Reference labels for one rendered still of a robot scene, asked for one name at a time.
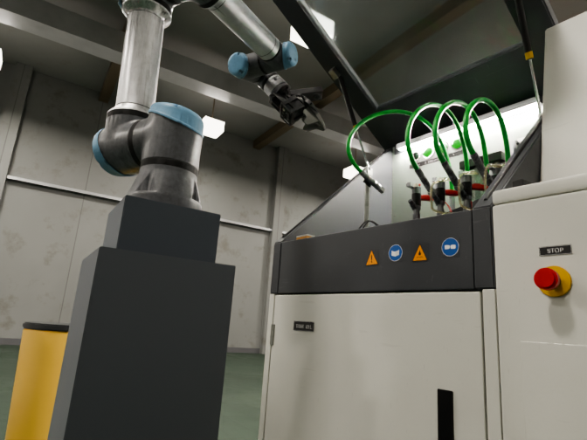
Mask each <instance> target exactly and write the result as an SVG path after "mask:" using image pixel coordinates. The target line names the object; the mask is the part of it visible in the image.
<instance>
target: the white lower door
mask: <svg viewBox="0 0 587 440"><path fill-rule="evenodd" d="M270 345H272V350H271V360H270V372H269V382H268V394H267V405H266V426H265V437H264V440H488V431H487V385H486V363H485V340H484V317H483V294H482V292H402V293H354V294H306V295H276V296H275V307H274V317H273V324H272V325H271V336H270Z"/></svg>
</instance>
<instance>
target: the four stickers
mask: <svg viewBox="0 0 587 440"><path fill-rule="evenodd" d="M458 256H459V237H443V238H441V257H458ZM395 261H403V244H391V245H389V262H395ZM421 261H428V243H422V244H413V245H412V261H411V262H421ZM370 265H378V248H376V249H371V250H366V251H365V266H370Z"/></svg>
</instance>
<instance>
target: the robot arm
mask: <svg viewBox="0 0 587 440"><path fill-rule="evenodd" d="M187 1H190V2H194V3H196V4H197V5H198V6H199V7H201V8H202V9H209V10H210V11H211V12H212V13H213V14H214V15H215V16H216V17H217V18H218V19H219V20H220V21H221V22H223V23H224V24H225V25H226V26H227V27H228V28H229V29H230V30H231V31H232V32H233V33H234V34H235V35H237V36H238V37H239V38H240V39H241V40H242V41H243V42H244V43H245V44H246V45H247V46H248V47H249V48H250V49H252V50H253V51H254V52H252V53H249V54H244V53H243V52H235V53H233V54H232V55H231V56H230V58H229V60H228V70H229V72H230V74H231V75H233V76H235V77H237V78H238V79H243V80H246V81H249V82H252V83H253V84H256V85H258V86H259V87H260V88H261V89H262V90H263V91H264V92H265V93H266V94H267V95H268V96H269V99H270V100H269V103H270V104H271V105H272V106H273V107H274V108H275V109H276V110H277V111H278V112H279V113H280V118H281V119H282V120H283V121H284V122H285V123H286V124H287V125H288V126H289V127H291V126H292V125H293V124H294V123H295V122H296V121H298V120H299V119H300V118H302V121H303V122H304V123H305V126H304V127H303V130H304V131H305V132H309V131H312V130H315V129H319V130H321V131H325V130H326V127H325V124H324V121H323V119H322V117H321V115H320V114H319V111H318V110H317V108H316V107H315V105H314V104H313V102H312V101H316V100H321V98H322V94H323V90H322V87H321V86H317V87H309V88H301V89H294V90H291V87H290V85H288V83H287V82H286V81H285V80H284V79H283V78H281V76H280V75H279V74H278V73H277V72H278V71H281V70H286V69H287V68H290V67H293V66H296V64H297V62H298V52H297V49H296V47H295V45H294V44H293V43H292V42H289V41H288V42H283V43H281V42H280V41H279V40H278V39H277V38H276V37H275V36H274V35H273V34H272V33H271V32H270V31H269V29H268V28H267V27H266V26H265V25H264V24H263V23H262V22H261V21H260V20H259V19H258V17H257V16H256V15H255V14H254V13H253V12H252V11H251V10H250V9H249V8H248V7H247V6H246V4H245V3H244V2H243V1H242V0H119V2H118V4H119V5H120V7H121V10H122V13H123V15H124V16H125V17H126V18H127V25H126V32H125V38H124V45H123V52H122V59H121V71H120V77H119V85H118V91H117V98H116V104H115V107H113V108H112V109H110V110H108V112H107V120H106V126H105V128H102V129H101V130H100V131H99V132H98V133H97V134H96V135H95V136H94V137H93V154H94V157H95V159H96V161H97V162H98V163H99V164H100V166H101V167H102V168H103V169H104V170H105V171H107V172H108V173H109V174H111V175H115V176H135V175H138V176H137V177H136V178H135V181H134V183H133V185H132V186H131V188H130V190H129V192H128V193H127V195H128V196H136V197H140V198H144V199H149V200H153V201H157V202H161V203H169V204H174V205H178V206H182V207H186V208H191V209H195V210H202V206H201V202H200V197H199V193H198V188H197V174H198V167H199V161H200V154H201V147H202V141H203V138H204V135H203V133H204V123H203V120H202V119H201V117H200V116H199V115H198V114H196V113H195V112H193V111H192V110H190V109H189V108H187V107H183V106H180V105H177V104H173V103H169V102H156V103H155V100H156V92H157V85H158V77H159V69H160V61H161V53H162V39H163V31H164V29H165V28H167V27H168V26H169V25H170V23H171V18H172V10H173V8H174V7H175V6H177V5H179V4H181V3H184V2H187ZM284 119H286V120H287V121H288V122H289V123H287V122H286V121H285V120H284Z"/></svg>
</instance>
